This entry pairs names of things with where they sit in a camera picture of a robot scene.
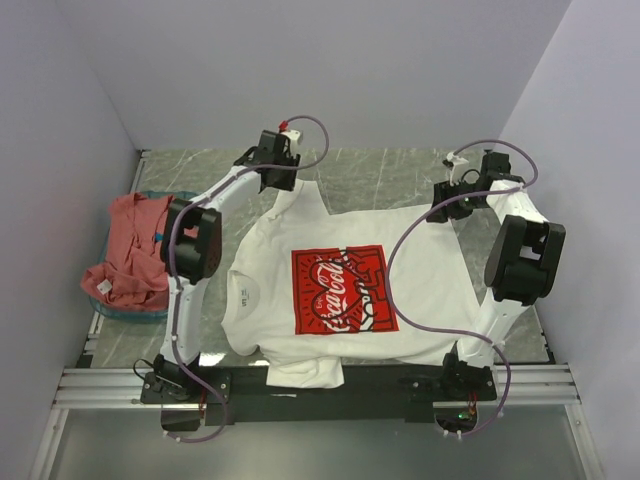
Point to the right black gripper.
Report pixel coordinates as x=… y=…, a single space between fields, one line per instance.
x=441 y=214

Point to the aluminium frame rail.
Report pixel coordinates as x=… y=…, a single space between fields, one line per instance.
x=99 y=389

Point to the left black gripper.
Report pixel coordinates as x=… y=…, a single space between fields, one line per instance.
x=289 y=184

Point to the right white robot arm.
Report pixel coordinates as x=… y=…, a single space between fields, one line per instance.
x=520 y=269

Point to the white Coca-Cola t-shirt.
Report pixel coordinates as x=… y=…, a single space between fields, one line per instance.
x=309 y=289

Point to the black base beam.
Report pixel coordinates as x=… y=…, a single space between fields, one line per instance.
x=407 y=392

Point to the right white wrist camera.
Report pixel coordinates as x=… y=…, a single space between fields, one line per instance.
x=457 y=167

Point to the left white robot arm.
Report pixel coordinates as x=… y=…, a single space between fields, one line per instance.
x=192 y=251

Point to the red t-shirt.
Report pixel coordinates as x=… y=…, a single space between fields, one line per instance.
x=135 y=250

